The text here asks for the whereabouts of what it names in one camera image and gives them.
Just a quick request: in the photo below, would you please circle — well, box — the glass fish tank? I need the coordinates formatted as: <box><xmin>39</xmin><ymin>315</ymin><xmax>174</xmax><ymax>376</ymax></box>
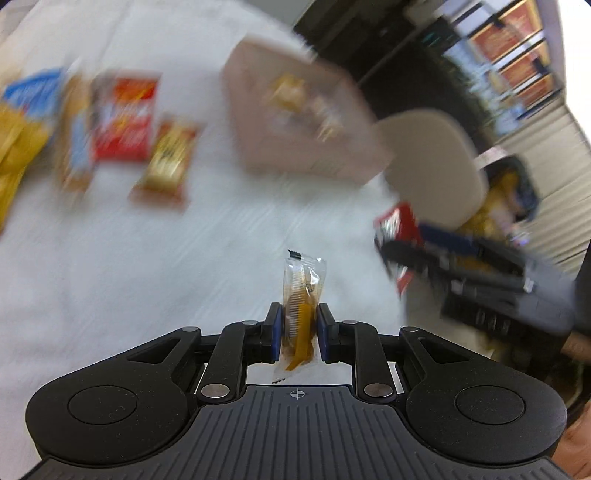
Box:
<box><xmin>425</xmin><ymin>18</ymin><xmax>527</xmax><ymax>137</ymax></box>

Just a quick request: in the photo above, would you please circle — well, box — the yellow red label snack packet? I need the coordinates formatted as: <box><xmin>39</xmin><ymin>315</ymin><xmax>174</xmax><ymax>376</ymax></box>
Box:
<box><xmin>0</xmin><ymin>104</ymin><xmax>51</xmax><ymax>174</ymax></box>

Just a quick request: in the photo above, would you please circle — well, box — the long tan cracker packet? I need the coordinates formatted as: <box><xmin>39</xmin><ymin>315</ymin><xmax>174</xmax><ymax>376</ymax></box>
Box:
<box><xmin>53</xmin><ymin>76</ymin><xmax>97</xmax><ymax>195</ymax></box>

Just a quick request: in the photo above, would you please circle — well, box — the pink cardboard box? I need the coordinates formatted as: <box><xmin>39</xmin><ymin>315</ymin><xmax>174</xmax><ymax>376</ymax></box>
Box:
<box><xmin>222</xmin><ymin>34</ymin><xmax>393</xmax><ymax>178</ymax></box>

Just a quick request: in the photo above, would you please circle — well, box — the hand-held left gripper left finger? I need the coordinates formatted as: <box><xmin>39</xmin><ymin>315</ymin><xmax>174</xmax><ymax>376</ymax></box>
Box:
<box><xmin>126</xmin><ymin>302</ymin><xmax>283</xmax><ymax>407</ymax></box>

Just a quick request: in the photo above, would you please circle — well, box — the large red snack packet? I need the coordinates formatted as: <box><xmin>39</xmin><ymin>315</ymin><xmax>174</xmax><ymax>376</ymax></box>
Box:
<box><xmin>91</xmin><ymin>71</ymin><xmax>161</xmax><ymax>162</ymax></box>

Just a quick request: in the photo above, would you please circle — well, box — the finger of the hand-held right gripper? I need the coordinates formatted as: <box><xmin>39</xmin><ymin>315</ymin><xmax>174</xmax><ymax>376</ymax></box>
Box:
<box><xmin>418</xmin><ymin>224</ymin><xmax>527</xmax><ymax>278</ymax></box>
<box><xmin>379</xmin><ymin>239</ymin><xmax>456</xmax><ymax>283</ymax></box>

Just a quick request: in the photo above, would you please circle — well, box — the white tablecloth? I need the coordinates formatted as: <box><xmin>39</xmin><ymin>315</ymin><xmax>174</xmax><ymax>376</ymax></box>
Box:
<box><xmin>0</xmin><ymin>0</ymin><xmax>409</xmax><ymax>480</ymax></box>

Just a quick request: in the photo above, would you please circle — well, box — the small pale snack packet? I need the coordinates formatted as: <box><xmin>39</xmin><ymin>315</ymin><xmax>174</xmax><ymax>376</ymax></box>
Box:
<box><xmin>307</xmin><ymin>95</ymin><xmax>345</xmax><ymax>140</ymax></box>

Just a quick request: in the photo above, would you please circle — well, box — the gold brown snack packet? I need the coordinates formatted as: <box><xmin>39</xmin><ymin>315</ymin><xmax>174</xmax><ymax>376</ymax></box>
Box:
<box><xmin>129</xmin><ymin>120</ymin><xmax>202</xmax><ymax>209</ymax></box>

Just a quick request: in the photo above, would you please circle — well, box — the blue cartoon snack packet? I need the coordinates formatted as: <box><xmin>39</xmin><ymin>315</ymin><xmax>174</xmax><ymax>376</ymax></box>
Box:
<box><xmin>2</xmin><ymin>69</ymin><xmax>65</xmax><ymax>121</ymax></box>

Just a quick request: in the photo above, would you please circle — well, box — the small red snack packet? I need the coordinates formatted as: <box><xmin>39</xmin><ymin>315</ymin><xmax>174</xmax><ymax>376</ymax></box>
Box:
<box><xmin>373</xmin><ymin>200</ymin><xmax>426</xmax><ymax>296</ymax></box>

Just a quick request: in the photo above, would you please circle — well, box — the person in yellow top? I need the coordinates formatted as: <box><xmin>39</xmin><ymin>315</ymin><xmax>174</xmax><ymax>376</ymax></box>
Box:
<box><xmin>462</xmin><ymin>154</ymin><xmax>542</xmax><ymax>241</ymax></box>

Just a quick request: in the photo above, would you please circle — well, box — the group of red framed pictures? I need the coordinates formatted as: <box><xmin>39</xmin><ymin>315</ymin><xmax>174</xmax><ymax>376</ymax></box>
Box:
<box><xmin>466</xmin><ymin>0</ymin><xmax>563</xmax><ymax>108</ymax></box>

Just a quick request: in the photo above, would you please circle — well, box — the small clear snack packet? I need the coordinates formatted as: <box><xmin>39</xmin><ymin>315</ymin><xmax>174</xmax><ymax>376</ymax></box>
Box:
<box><xmin>272</xmin><ymin>249</ymin><xmax>328</xmax><ymax>384</ymax></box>

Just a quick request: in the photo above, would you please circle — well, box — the plain yellow snack packet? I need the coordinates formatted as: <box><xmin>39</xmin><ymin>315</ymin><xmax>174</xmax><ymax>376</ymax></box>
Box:
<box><xmin>0</xmin><ymin>168</ymin><xmax>26</xmax><ymax>232</ymax></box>

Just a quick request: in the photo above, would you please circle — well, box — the black cabinet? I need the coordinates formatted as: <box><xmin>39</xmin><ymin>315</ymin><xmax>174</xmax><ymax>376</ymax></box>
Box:
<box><xmin>295</xmin><ymin>0</ymin><xmax>446</xmax><ymax>123</ymax></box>

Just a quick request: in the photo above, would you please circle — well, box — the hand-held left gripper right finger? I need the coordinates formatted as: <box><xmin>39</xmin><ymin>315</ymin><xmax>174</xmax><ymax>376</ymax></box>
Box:
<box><xmin>316</xmin><ymin>303</ymin><xmax>467</xmax><ymax>407</ymax></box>

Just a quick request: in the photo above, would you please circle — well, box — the golden snack packet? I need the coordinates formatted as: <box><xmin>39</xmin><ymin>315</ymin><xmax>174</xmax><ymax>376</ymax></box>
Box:
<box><xmin>268</xmin><ymin>74</ymin><xmax>309</xmax><ymax>112</ymax></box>

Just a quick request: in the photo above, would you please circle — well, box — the beige chair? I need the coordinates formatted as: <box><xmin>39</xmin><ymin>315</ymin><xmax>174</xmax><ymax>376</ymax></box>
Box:
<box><xmin>376</xmin><ymin>111</ymin><xmax>486</xmax><ymax>232</ymax></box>

